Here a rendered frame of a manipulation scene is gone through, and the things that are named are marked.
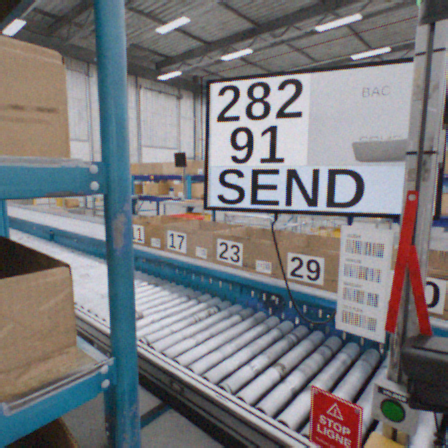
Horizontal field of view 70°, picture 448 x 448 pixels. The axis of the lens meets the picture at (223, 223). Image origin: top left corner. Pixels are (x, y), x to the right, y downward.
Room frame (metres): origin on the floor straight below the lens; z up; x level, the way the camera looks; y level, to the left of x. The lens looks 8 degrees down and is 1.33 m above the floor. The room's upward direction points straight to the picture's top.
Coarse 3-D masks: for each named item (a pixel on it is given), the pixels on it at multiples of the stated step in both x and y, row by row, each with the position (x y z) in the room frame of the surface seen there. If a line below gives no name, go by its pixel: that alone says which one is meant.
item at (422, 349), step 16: (416, 336) 0.47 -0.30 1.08; (432, 336) 0.46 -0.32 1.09; (400, 352) 0.46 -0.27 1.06; (416, 352) 0.43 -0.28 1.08; (432, 352) 0.42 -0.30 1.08; (416, 368) 0.43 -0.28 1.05; (432, 368) 0.42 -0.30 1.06; (416, 384) 0.44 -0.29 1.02; (432, 384) 0.43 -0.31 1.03; (416, 400) 0.44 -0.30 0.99; (432, 400) 0.43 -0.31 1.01
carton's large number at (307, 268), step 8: (288, 256) 1.31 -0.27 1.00; (296, 256) 1.29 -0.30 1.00; (304, 256) 1.26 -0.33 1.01; (312, 256) 1.24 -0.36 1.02; (288, 264) 1.31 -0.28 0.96; (296, 264) 1.28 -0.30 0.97; (304, 264) 1.26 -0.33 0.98; (312, 264) 1.24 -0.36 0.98; (320, 264) 1.22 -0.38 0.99; (288, 272) 1.31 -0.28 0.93; (296, 272) 1.28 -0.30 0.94; (304, 272) 1.26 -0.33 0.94; (312, 272) 1.24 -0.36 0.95; (320, 272) 1.22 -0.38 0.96; (304, 280) 1.26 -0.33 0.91; (312, 280) 1.24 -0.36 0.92; (320, 280) 1.21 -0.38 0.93
